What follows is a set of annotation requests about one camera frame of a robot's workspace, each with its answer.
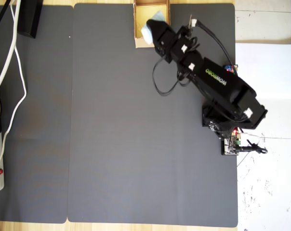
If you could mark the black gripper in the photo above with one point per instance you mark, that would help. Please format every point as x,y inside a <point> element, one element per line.
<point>166,45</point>

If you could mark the light blue yarn block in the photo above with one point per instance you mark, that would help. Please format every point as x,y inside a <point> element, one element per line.
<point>147,34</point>

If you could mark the black WOWROBO robot arm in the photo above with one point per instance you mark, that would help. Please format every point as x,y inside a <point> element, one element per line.
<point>217,77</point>

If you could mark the cardboard box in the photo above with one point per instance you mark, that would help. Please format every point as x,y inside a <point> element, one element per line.
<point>141,43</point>

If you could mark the black rectangular box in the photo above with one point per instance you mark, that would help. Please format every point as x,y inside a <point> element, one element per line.
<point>30,19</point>

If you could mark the blue red circuit board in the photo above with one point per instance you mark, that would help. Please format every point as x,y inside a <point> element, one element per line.
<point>230,68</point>

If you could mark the white paper sheet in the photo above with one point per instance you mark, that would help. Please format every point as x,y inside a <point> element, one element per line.
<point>266,72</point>

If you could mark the large grey rubber mat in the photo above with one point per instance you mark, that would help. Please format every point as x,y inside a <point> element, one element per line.
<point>136,144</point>

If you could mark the green terminal controller board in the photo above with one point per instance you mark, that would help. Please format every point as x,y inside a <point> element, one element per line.
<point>229,144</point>

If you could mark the black barrel power plug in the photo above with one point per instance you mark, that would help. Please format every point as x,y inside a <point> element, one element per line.
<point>250,148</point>

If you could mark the narrow grey rubber mat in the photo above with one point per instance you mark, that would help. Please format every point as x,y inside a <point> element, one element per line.
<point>39,144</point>

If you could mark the small wrist camera board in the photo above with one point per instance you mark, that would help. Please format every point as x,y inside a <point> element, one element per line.
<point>193,23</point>

